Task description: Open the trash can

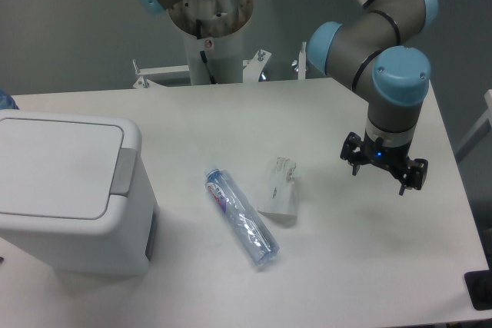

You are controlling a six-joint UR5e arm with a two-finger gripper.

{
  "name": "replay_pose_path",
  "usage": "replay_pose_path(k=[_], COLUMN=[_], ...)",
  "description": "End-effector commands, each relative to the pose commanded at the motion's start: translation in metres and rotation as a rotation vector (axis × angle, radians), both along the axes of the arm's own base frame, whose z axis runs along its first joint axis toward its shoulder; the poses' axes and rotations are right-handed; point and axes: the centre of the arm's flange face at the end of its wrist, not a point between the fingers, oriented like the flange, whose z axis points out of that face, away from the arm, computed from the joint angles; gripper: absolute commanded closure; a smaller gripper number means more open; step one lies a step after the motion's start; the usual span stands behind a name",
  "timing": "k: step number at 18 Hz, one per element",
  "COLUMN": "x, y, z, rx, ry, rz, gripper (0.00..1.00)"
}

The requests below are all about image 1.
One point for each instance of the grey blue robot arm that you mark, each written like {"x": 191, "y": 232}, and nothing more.
{"x": 368, "y": 57}

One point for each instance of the white frame at right edge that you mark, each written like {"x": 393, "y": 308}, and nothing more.
{"x": 478, "y": 131}

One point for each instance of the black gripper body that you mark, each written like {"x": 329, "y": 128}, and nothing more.
{"x": 391, "y": 159}

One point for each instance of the crumpled white paper carton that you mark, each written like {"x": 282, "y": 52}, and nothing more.
{"x": 277, "y": 194}

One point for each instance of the white pedestal base frame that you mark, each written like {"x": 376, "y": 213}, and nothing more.
{"x": 206, "y": 70}

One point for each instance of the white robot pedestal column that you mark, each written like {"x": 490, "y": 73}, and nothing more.
{"x": 212, "y": 26}

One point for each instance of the white plastic trash can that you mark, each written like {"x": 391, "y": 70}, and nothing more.
{"x": 117, "y": 243}

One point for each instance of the white trash can lid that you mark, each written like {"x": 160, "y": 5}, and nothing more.
{"x": 62, "y": 169}

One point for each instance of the blue patterned object at left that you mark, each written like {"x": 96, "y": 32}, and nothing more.
{"x": 7, "y": 101}

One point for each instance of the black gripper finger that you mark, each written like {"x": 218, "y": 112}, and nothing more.
{"x": 352, "y": 153}
{"x": 414, "y": 176}

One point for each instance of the black clamp at table edge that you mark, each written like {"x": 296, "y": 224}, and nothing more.
{"x": 479, "y": 288}

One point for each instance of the clear plastic water bottle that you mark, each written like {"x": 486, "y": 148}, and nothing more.
{"x": 249, "y": 228}

